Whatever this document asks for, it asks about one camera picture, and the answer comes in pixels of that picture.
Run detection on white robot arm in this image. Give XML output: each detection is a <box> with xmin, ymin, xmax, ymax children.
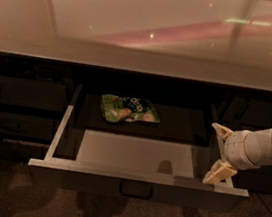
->
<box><xmin>202</xmin><ymin>123</ymin><xmax>272</xmax><ymax>185</ymax></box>

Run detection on grey drawer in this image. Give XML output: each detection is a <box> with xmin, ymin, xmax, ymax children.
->
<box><xmin>0</xmin><ymin>112</ymin><xmax>59</xmax><ymax>140</ymax></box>
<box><xmin>0</xmin><ymin>139</ymin><xmax>48</xmax><ymax>163</ymax></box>
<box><xmin>0</xmin><ymin>75</ymin><xmax>66</xmax><ymax>112</ymax></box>
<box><xmin>28</xmin><ymin>86</ymin><xmax>249</xmax><ymax>212</ymax></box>

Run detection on dark items in drawer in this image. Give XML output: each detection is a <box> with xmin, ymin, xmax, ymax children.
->
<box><xmin>0</xmin><ymin>56</ymin><xmax>63</xmax><ymax>83</ymax></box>

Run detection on grey cabinet door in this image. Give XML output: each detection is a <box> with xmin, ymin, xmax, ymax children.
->
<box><xmin>219</xmin><ymin>95</ymin><xmax>272</xmax><ymax>194</ymax></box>

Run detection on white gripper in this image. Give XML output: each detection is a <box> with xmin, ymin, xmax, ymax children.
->
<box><xmin>202</xmin><ymin>122</ymin><xmax>260</xmax><ymax>187</ymax></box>

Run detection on white item in drawer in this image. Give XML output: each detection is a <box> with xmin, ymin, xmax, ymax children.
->
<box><xmin>2</xmin><ymin>138</ymin><xmax>49</xmax><ymax>149</ymax></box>

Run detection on green snack bag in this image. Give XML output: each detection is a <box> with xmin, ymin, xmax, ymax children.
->
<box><xmin>101</xmin><ymin>94</ymin><xmax>161</xmax><ymax>124</ymax></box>

